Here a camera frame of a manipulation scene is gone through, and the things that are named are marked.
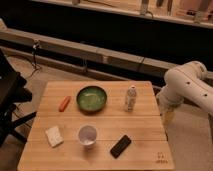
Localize black remote control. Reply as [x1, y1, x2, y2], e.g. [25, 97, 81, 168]
[110, 135, 131, 158]

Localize green bowl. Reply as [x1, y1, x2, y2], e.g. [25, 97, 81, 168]
[76, 86, 107, 112]

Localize white paper cup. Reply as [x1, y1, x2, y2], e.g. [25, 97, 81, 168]
[77, 125, 97, 148]

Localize orange carrot toy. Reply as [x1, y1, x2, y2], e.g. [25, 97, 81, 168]
[59, 96, 71, 112]

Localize white sponge block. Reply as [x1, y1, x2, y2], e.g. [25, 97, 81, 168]
[45, 126, 63, 148]

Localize black chair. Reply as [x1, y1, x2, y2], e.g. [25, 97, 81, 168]
[0, 49, 36, 147]

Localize black stand with cable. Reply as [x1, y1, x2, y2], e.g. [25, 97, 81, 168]
[28, 40, 42, 78]

